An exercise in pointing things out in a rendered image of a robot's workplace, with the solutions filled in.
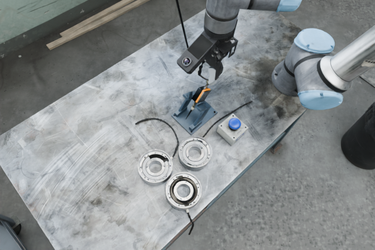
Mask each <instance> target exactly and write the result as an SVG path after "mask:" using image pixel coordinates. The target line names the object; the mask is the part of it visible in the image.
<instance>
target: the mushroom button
mask: <svg viewBox="0 0 375 250"><path fill-rule="evenodd" d="M228 124H229V127H230V128H231V129H239V128H240V127H241V122H240V120H239V119H238V118H231V119H230V120H229V122H228Z"/></svg>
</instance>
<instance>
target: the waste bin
mask: <svg viewBox="0 0 375 250"><path fill-rule="evenodd" d="M341 147H342V151H343V153H344V155H345V156H346V158H347V159H348V160H349V161H350V162H351V163H352V164H354V165H356V166H357V167H360V168H361V169H366V170H373V169H375V102H374V103H373V104H372V105H371V106H370V107H369V108H368V109H367V110H366V112H365V113H364V114H363V115H362V116H361V117H360V118H359V119H358V120H357V121H356V122H355V123H354V124H353V125H352V126H351V127H350V128H349V129H348V131H347V132H346V133H345V134H344V135H343V137H342V140H341Z"/></svg>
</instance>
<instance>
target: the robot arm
mask: <svg viewBox="0 0 375 250"><path fill-rule="evenodd" d="M301 1H302V0H207V1H206V9H205V17H204V31H203V32H202V33H201V34H200V35H199V36H198V38H197V39H196V40H195V41H194V42H193V43H192V44H191V45H190V46H189V47H188V48H187V50H186V51H185V52H184V53H183V54H182V55H181V56H180V57H179V58H178V59H177V64H178V66H179V67H181V68H182V69H183V71H185V72H186V73H187V74H192V73H193V72H194V71H195V70H196V73H197V74H198V75H199V76H200V74H201V69H202V68H203V64H204V63H205V62H206V63H207V64H209V66H210V67H209V68H208V72H209V77H208V79H209V81H208V84H209V85H210V86H212V85H214V84H215V83H216V82H217V80H218V79H219V77H220V76H221V75H222V74H223V73H224V72H225V70H226V66H223V64H222V62H221V61H222V59H224V58H225V57H226V56H227V55H228V52H229V56H228V57H229V58H230V57H231V56H232V55H233V54H234V53H235V50H236V47H237V43H238V40H237V39H236V38H234V33H235V29H236V26H237V22H238V19H237V17H238V14H239V9H249V10H259V11H276V12H292V11H294V10H296V9H297V8H298V7H299V5H300V3H301ZM231 40H234V42H233V43H232V42H231ZM334 46H335V42H334V39H333V38H332V37H331V36H330V35H329V34H328V33H326V32H324V31H322V30H319V29H315V28H308V29H305V30H302V31H301V32H300V33H299V34H298V35H297V37H296V38H295V39H294V43H293V44H292V46H291V48H290V50H289V52H288V54H287V56H286V58H285V59H284V60H283V61H282V62H280V63H279V64H278V65H277V66H276V67H275V68H274V70H273V72H272V82H273V84H274V86H275V87H276V89H277V90H279V91H280V92H281V93H283V94H285V95H288V96H291V97H299V98H300V103H301V104H302V105H303V106H304V107H305V108H308V109H313V110H324V109H330V108H334V107H336V106H338V105H340V104H341V103H342V101H343V96H342V93H343V92H345V91H347V90H348V89H350V88H351V87H352V84H353V80H354V79H356V78H357V77H359V76H361V75H362V74H364V73H365V72H367V71H368V70H370V69H371V68H373V67H375V25H374V26H373V27H372V28H370V29H369V30H368V31H366V32H365V33H364V34H362V35H361V36H359V37H358V38H357V39H356V40H354V41H353V42H352V43H351V44H349V45H348V46H347V47H345V48H344V49H342V50H341V51H340V52H338V53H337V54H336V55H334V56H330V53H331V52H332V51H333V50H334ZM233 47H234V51H233V52H232V48H233Z"/></svg>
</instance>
